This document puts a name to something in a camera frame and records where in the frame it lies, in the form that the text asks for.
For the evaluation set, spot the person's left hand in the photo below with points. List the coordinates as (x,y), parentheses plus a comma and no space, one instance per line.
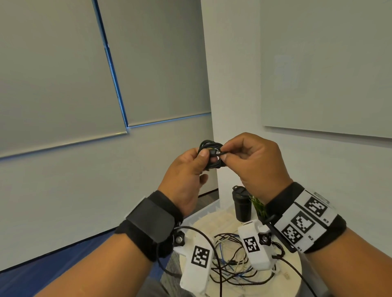
(183,180)

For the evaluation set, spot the person's right hand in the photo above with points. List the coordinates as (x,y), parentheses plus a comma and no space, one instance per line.
(260,168)

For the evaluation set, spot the person's left forearm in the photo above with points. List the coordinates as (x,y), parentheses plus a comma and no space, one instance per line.
(98,272)

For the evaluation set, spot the person's right forearm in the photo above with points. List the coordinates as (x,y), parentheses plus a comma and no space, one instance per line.
(355,266)

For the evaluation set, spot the person's dark trousers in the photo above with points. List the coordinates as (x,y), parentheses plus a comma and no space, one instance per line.
(153,289)

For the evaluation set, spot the black marker wristband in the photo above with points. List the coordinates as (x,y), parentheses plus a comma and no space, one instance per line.
(147,223)
(281,199)

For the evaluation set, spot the small potted grass plant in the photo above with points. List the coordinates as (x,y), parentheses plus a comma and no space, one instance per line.
(258,208)

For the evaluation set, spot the black tumbler with lid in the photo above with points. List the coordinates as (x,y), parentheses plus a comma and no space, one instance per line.
(242,205)

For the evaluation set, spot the round white table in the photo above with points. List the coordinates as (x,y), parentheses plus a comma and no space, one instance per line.
(291,260)

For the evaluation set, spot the white wall whiteboard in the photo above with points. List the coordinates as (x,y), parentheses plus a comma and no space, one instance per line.
(327,61)

